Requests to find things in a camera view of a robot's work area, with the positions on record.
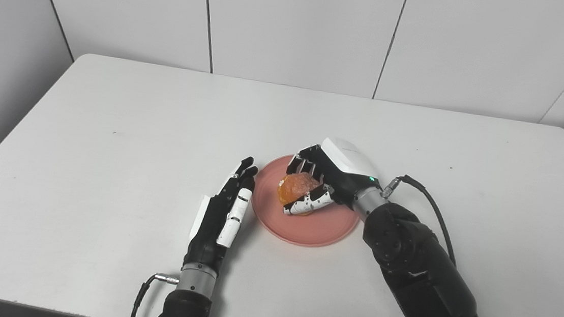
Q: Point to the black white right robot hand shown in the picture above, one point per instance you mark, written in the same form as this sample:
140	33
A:
344	171

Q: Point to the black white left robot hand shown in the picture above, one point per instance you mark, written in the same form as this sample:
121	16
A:
215	224

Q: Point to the orange cream puff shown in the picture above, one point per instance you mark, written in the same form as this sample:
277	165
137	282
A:
296	188

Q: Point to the pink round plate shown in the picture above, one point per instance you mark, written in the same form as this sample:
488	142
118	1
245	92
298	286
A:
322	228

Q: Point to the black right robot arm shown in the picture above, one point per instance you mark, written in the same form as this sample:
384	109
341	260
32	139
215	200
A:
425	273

